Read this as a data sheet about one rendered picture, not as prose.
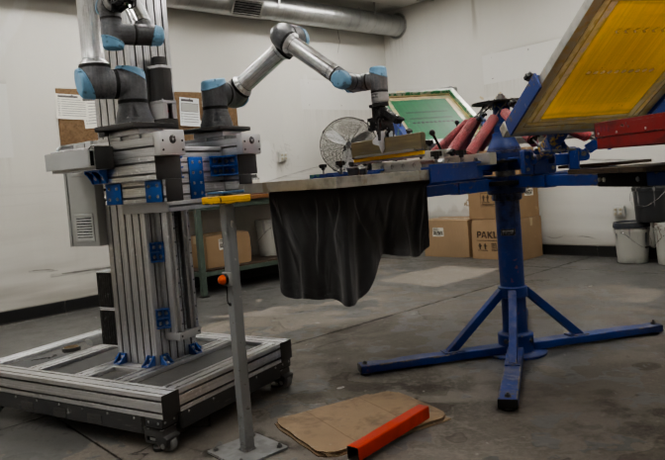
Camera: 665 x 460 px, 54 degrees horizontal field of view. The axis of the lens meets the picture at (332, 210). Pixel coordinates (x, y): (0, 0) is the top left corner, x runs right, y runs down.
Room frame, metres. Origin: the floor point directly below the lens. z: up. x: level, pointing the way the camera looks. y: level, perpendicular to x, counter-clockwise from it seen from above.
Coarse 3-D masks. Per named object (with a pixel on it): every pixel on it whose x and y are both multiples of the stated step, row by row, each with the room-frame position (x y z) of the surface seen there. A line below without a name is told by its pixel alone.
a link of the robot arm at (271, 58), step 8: (296, 32) 2.91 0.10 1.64; (304, 32) 2.97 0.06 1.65; (304, 40) 2.97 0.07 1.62; (272, 48) 3.00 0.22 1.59; (264, 56) 3.02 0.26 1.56; (272, 56) 3.00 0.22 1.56; (280, 56) 3.00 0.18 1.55; (288, 56) 2.99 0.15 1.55; (256, 64) 3.04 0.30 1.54; (264, 64) 3.03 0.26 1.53; (272, 64) 3.02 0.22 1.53; (248, 72) 3.07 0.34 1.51; (256, 72) 3.05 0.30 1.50; (264, 72) 3.05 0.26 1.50; (232, 80) 3.11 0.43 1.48; (240, 80) 3.09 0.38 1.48; (248, 80) 3.07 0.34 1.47; (256, 80) 3.08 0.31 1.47; (240, 88) 3.09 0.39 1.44; (248, 88) 3.10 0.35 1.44; (240, 96) 3.11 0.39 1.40; (248, 96) 3.14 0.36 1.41; (232, 104) 3.11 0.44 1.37; (240, 104) 3.17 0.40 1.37
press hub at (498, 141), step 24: (504, 96) 3.34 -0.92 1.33; (504, 120) 3.32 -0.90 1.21; (504, 144) 3.28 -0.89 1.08; (504, 168) 3.27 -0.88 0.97; (504, 192) 3.27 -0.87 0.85; (504, 216) 3.31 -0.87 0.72; (504, 240) 3.31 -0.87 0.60; (504, 264) 3.32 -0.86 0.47; (504, 288) 3.31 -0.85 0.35; (504, 312) 3.34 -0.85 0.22; (504, 336) 3.31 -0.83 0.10; (528, 336) 3.28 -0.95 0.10
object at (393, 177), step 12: (288, 180) 2.74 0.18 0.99; (300, 180) 2.32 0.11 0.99; (312, 180) 2.27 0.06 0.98; (324, 180) 2.22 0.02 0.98; (336, 180) 2.18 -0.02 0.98; (348, 180) 2.22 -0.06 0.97; (360, 180) 2.25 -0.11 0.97; (372, 180) 2.29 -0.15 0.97; (384, 180) 2.33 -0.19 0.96; (396, 180) 2.37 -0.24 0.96; (408, 180) 2.42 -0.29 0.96; (252, 192) 2.54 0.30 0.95
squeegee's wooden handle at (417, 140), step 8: (400, 136) 2.70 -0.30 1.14; (408, 136) 2.67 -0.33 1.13; (416, 136) 2.63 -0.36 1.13; (424, 136) 2.63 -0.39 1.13; (352, 144) 2.91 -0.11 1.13; (360, 144) 2.87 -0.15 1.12; (368, 144) 2.84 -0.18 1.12; (392, 144) 2.73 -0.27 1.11; (400, 144) 2.70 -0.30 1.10; (408, 144) 2.67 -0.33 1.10; (416, 144) 2.63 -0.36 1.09; (424, 144) 2.63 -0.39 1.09; (352, 152) 2.91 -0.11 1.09; (360, 152) 2.87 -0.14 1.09; (368, 152) 2.84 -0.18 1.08; (376, 152) 2.80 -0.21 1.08
